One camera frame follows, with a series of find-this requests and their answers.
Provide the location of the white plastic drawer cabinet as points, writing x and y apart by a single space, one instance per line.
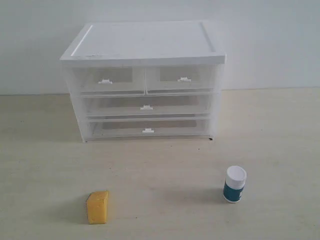
141 45

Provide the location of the teal bottle with white cap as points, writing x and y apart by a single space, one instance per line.
234 183

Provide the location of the yellow cheese wedge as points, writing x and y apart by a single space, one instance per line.
97 207

